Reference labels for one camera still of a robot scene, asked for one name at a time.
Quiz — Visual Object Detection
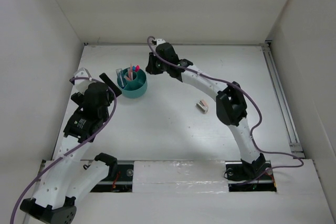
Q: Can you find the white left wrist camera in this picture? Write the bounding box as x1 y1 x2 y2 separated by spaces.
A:
70 68 92 94

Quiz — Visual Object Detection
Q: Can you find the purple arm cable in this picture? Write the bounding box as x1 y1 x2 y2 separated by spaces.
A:
146 36 305 186
9 76 118 224

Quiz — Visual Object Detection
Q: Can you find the teal round desk organizer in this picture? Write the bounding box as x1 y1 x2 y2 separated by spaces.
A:
117 68 148 99

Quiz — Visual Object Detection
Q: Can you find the aluminium side rail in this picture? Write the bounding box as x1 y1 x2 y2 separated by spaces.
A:
260 40 305 158

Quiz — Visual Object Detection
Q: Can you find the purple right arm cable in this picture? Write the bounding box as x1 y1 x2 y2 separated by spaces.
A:
146 36 305 186

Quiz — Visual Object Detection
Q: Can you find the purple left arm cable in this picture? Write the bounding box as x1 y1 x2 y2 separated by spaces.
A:
9 76 118 224

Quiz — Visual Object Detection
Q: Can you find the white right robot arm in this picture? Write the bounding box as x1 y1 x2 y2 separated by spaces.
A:
145 37 266 181

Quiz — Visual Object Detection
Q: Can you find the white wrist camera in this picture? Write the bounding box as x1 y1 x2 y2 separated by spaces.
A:
152 38 166 46
70 68 92 94

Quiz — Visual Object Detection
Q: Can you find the thin pink pen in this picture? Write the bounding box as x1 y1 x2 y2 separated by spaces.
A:
128 64 133 81

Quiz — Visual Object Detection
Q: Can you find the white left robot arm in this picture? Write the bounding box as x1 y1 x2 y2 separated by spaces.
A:
15 73 122 223

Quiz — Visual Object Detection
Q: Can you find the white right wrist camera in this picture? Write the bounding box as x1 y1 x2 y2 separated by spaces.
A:
152 38 166 46

